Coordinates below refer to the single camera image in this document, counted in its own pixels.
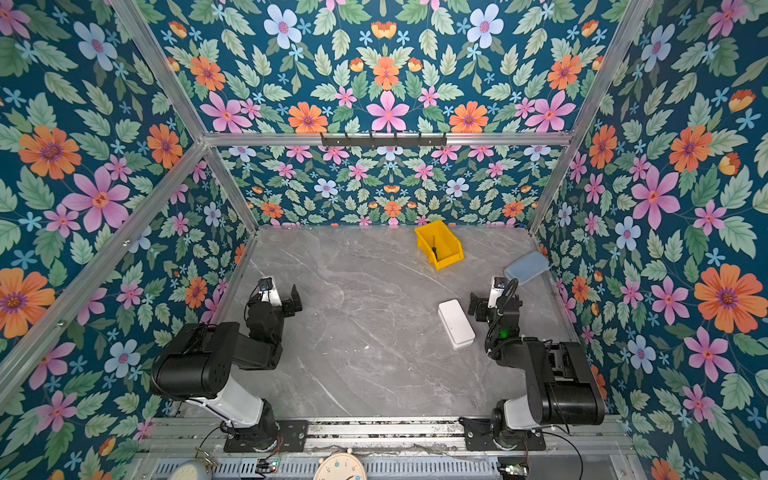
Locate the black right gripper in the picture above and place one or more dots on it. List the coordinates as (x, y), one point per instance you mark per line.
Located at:
(482, 315)

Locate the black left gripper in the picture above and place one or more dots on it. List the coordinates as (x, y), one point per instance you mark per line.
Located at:
(286, 311)

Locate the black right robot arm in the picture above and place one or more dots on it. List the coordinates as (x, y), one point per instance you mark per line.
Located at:
(560, 388)

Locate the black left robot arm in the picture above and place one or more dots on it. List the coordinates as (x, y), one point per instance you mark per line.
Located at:
(195, 367)

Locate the yellow plastic bin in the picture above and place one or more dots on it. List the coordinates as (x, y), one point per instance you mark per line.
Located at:
(449, 246)

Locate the white rectangular box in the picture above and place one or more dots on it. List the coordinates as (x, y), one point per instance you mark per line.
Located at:
(456, 324)

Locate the grey blue flat case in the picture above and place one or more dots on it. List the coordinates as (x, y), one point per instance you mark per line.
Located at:
(527, 267)

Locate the round beige clock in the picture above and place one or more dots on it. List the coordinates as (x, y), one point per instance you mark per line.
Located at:
(341, 466)

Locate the grey round object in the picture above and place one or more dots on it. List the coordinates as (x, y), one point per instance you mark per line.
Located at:
(191, 470)

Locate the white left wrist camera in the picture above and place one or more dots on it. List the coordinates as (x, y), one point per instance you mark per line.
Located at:
(266, 291)

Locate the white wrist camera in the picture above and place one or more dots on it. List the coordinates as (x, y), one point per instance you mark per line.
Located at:
(498, 286)
(266, 291)

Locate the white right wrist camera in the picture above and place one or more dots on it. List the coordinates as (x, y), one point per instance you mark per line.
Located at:
(498, 286)

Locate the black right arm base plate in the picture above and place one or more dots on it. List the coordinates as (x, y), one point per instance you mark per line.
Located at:
(485, 434)

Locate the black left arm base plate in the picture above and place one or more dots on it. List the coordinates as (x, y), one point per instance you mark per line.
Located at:
(278, 436)

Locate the white slotted cable duct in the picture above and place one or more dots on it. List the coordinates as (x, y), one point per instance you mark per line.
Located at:
(376, 468)

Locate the black hook rail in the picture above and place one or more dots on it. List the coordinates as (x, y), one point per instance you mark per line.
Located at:
(371, 140)

